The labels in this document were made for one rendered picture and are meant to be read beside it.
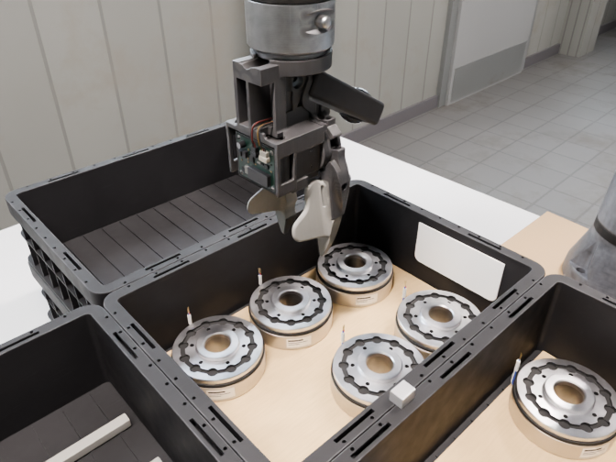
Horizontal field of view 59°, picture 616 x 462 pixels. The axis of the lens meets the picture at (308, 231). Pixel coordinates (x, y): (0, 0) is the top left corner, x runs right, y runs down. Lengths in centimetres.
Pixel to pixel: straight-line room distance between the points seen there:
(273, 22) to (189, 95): 188
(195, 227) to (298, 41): 49
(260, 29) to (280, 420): 38
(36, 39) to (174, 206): 117
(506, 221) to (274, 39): 83
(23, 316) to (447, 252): 68
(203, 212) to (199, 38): 145
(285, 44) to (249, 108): 6
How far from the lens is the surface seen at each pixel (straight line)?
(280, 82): 47
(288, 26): 45
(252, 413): 61
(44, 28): 202
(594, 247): 87
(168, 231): 89
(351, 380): 60
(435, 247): 73
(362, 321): 70
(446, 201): 123
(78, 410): 65
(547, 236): 99
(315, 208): 53
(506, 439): 62
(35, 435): 65
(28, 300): 104
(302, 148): 49
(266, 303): 68
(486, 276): 70
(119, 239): 89
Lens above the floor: 131
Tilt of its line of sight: 34 degrees down
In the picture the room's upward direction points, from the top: straight up
